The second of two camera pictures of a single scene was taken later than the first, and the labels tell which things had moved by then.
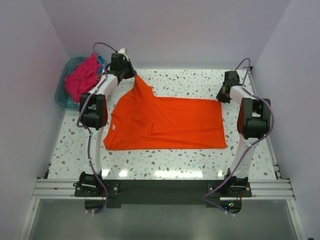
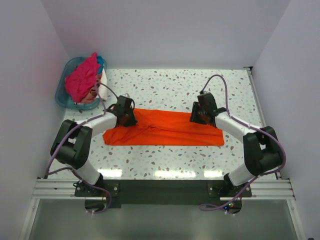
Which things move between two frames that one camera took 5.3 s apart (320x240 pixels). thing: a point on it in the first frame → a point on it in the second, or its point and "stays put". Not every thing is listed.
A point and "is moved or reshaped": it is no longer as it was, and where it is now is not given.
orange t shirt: [139, 120] is moved or reshaped
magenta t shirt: [82, 78] stays put
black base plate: [163, 193] stays put
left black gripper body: [127, 70] → [130, 120]
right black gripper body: [222, 97] → [197, 114]
